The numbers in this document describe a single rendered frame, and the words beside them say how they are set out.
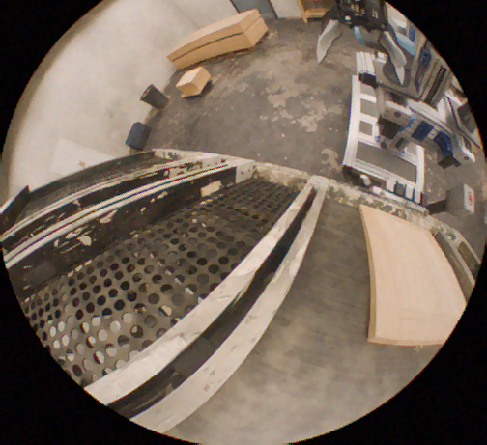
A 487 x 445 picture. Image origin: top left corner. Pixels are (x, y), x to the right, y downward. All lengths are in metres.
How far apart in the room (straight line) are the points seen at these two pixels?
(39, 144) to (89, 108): 1.66
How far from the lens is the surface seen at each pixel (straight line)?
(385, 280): 0.33
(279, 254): 0.22
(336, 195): 0.62
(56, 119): 4.97
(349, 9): 0.27
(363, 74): 1.00
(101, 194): 0.52
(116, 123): 4.95
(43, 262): 0.39
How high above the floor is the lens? 1.49
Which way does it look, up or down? 63 degrees down
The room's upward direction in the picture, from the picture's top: 70 degrees counter-clockwise
